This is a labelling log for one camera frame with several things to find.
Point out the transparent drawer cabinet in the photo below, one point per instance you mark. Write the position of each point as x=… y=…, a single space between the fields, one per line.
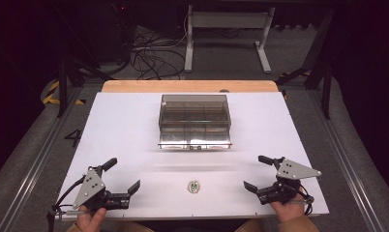
x=194 y=106

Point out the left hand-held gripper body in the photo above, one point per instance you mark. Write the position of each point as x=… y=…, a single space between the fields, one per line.
x=89 y=188

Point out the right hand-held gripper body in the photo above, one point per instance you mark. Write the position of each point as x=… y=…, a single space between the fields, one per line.
x=292 y=170

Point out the white metal stand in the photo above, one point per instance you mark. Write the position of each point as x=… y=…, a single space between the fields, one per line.
x=228 y=19

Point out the yellow black hazard tape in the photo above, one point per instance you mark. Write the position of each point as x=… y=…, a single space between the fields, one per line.
x=51 y=93

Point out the small round green badge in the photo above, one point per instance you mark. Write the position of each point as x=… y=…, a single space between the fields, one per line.
x=193 y=187

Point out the white board sheet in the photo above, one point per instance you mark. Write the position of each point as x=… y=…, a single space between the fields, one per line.
x=125 y=129

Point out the person's right hand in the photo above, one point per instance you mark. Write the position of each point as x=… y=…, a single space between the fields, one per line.
x=291 y=210

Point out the dark device with red light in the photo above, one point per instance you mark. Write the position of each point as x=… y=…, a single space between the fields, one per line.
x=121 y=29

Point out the transparent drawer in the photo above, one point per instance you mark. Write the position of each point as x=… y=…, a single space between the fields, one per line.
x=194 y=137

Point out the aluminium floor rail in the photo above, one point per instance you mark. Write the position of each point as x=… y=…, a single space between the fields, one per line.
x=37 y=161
x=341 y=161

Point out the person's left hand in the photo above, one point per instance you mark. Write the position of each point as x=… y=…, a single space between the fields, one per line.
x=90 y=222

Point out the black metal stand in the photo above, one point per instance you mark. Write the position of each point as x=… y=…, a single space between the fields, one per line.
x=324 y=74
x=63 y=87

